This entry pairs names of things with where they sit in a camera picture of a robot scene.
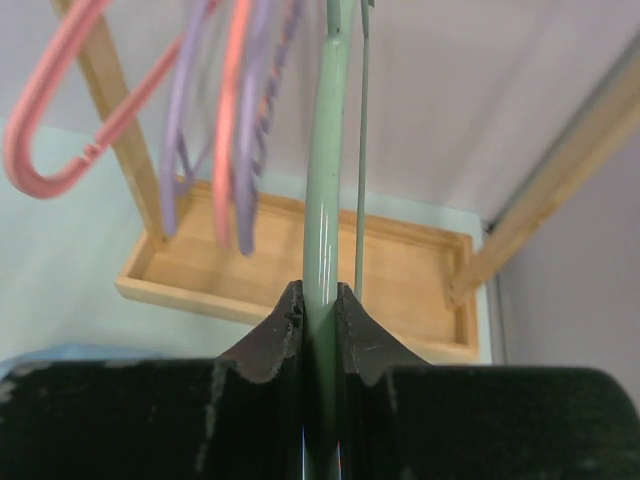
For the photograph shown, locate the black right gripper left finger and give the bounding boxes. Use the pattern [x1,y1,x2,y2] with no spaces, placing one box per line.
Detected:
[1,281,304,479]

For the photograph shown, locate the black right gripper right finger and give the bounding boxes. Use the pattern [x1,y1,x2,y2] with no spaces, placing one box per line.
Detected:
[335,284,639,479]

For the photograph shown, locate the sage green hanger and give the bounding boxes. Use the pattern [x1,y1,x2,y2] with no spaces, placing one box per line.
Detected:
[302,1,374,479]

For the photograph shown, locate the light blue shorts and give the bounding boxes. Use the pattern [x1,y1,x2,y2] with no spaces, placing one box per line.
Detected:
[1,344,158,376]

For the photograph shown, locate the purple hanger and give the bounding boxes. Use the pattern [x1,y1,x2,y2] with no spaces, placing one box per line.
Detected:
[159,1,219,236]

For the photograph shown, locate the lavender hanger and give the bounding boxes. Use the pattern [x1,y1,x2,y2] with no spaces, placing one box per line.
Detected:
[234,1,305,256]

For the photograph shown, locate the salmon pink hanger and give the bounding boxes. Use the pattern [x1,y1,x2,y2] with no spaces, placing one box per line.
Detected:
[211,0,252,247]

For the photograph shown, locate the pink hanger left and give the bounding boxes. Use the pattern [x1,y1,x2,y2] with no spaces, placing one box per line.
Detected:
[1,1,190,199]

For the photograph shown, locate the wooden clothes rack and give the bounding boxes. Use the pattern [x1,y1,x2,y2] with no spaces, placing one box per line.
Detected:
[49,0,640,365]

